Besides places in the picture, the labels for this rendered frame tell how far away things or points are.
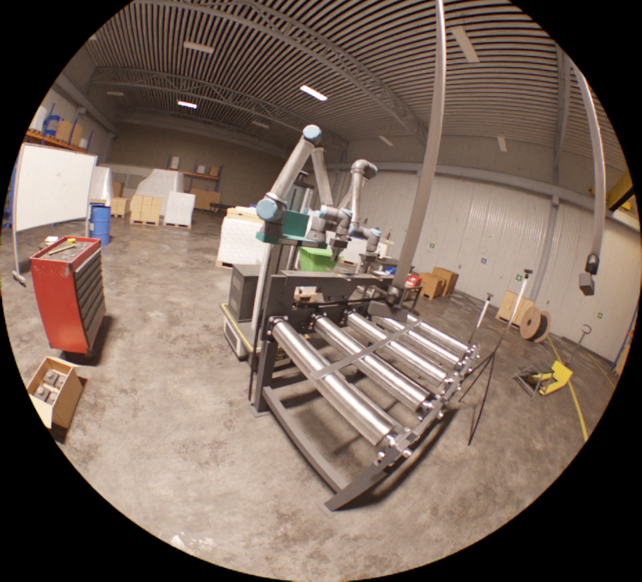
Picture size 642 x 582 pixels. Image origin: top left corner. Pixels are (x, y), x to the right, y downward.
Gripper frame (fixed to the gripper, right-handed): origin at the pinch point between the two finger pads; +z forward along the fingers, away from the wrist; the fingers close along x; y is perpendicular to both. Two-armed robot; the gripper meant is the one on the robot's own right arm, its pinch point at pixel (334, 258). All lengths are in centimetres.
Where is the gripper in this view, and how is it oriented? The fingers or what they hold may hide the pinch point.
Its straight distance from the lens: 145.8
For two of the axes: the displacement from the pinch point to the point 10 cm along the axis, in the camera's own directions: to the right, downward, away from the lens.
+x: -7.7, -0.7, -6.3
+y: -5.9, -3.1, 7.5
